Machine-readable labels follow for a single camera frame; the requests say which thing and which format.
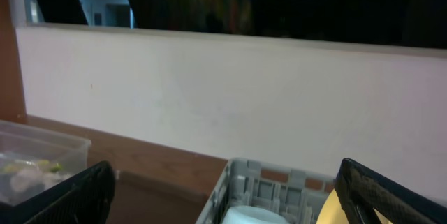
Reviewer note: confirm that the yellow plate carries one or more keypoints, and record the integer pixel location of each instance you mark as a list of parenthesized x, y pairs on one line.
[(332, 212)]

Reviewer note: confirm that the light blue bowl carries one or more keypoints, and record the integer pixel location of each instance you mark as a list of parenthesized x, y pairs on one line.
[(252, 215)]

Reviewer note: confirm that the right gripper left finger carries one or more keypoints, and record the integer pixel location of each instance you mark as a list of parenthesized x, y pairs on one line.
[(85, 198)]

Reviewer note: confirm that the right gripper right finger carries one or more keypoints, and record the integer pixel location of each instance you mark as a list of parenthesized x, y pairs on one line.
[(364, 193)]

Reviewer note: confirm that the white napkin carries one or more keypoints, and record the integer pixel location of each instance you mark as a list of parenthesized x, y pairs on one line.
[(27, 178)]

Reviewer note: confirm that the clear plastic bin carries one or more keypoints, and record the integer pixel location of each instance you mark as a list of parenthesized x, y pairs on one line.
[(20, 142)]

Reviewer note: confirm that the grey dishwasher rack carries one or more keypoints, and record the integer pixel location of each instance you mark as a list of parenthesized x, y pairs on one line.
[(297, 195)]

